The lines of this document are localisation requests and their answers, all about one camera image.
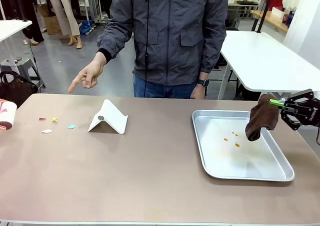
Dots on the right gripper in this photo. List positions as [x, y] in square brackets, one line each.
[312, 111]

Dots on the brown cloth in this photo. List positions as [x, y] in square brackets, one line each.
[262, 118]

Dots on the person's right forearm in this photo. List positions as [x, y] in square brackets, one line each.
[112, 41]

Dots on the person's left forearm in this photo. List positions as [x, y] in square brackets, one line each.
[215, 56]

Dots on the person's left hand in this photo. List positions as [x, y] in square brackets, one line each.
[198, 93]

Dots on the person's right hand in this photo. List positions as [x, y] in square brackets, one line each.
[92, 73]

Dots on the silver metal tray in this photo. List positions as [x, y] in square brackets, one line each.
[225, 158]

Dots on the blue label bottle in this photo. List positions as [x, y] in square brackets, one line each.
[292, 17]

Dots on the wooden workbench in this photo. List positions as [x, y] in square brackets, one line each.
[272, 19]

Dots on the dark bottle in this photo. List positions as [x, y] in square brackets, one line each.
[285, 16]

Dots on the black wrist watch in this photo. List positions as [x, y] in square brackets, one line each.
[203, 82]

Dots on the white box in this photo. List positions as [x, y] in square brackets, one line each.
[277, 11]

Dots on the black stand pole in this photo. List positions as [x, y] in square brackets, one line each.
[262, 13]

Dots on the person in grey jacket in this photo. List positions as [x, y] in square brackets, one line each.
[170, 36]

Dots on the white folded stand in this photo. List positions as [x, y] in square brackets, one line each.
[110, 118]

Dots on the person in dark trousers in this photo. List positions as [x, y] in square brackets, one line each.
[106, 1]

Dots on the blue plastic bag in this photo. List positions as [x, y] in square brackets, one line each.
[86, 27]

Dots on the blue paper scrap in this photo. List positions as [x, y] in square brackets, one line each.
[71, 126]

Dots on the yellow paper scrap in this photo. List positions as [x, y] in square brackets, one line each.
[54, 120]

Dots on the white paper scrap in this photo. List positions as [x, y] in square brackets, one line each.
[46, 131]

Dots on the person in beige bottoms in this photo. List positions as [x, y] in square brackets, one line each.
[63, 11]

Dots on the cardboard box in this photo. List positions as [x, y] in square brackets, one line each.
[51, 23]

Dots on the person in black clothes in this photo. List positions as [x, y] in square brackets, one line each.
[33, 23]

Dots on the grey metal stool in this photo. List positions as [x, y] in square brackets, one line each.
[20, 61]

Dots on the black bag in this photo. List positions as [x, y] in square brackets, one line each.
[15, 91]

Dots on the small white table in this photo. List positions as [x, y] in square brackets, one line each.
[10, 27]

